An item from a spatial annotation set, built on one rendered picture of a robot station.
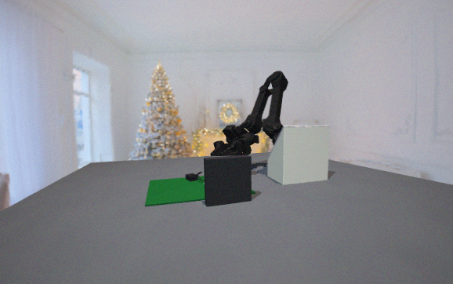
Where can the green circuit board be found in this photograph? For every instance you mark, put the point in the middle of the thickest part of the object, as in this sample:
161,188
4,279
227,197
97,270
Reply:
175,190

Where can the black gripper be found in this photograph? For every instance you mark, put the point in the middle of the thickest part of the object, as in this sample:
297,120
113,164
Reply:
234,147

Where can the black square panel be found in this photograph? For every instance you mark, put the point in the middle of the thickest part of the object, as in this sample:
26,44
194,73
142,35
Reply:
228,180

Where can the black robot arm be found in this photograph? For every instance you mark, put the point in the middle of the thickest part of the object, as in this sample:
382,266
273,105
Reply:
254,122

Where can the black fan cable with plug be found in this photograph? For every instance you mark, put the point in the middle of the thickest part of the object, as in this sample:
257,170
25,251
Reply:
192,177

